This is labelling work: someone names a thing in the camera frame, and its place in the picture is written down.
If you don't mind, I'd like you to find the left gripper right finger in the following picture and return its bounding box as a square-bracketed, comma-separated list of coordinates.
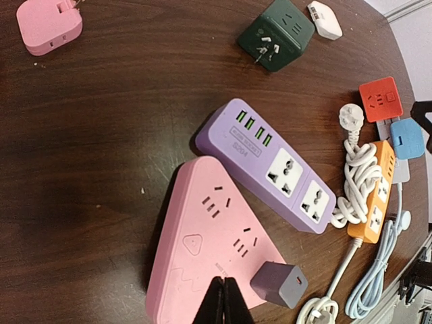
[410, 101, 432, 152]

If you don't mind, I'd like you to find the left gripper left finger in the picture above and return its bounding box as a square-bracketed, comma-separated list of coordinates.
[192, 277, 254, 324]

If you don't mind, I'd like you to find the blue square plug adapter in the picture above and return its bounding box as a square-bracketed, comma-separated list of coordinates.
[390, 118, 425, 160]

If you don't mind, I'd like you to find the red cube socket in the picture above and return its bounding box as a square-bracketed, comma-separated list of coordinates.
[358, 76, 403, 123]

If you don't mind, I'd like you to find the black charger plug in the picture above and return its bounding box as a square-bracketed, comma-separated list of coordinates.
[250, 261, 308, 309]

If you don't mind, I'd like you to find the light blue power strip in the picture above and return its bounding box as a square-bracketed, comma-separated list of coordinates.
[375, 117, 410, 184]

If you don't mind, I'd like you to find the pink triangular socket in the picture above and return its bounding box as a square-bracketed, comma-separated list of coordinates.
[146, 156, 284, 323]

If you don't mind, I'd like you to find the white charger plug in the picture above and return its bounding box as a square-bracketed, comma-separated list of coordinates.
[307, 1, 343, 41]

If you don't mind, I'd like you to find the dark green cube adapter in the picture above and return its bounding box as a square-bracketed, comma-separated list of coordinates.
[237, 0, 315, 73]

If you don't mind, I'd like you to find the purple power strip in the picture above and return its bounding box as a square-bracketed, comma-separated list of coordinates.
[195, 99, 336, 234]

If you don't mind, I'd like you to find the pink square plug adapter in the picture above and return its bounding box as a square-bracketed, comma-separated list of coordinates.
[16, 0, 83, 56]

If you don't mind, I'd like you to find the orange power strip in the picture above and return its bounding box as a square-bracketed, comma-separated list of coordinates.
[347, 140, 396, 244]

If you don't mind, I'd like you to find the purple strip white cable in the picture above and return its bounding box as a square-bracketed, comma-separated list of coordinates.
[329, 102, 384, 229]

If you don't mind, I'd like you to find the white coiled cable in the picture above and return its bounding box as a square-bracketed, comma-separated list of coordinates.
[295, 236, 367, 324]

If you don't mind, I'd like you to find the right aluminium post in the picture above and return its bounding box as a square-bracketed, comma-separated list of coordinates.
[384, 0, 432, 23]

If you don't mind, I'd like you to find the light blue coiled cable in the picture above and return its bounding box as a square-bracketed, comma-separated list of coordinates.
[344, 182, 412, 319]

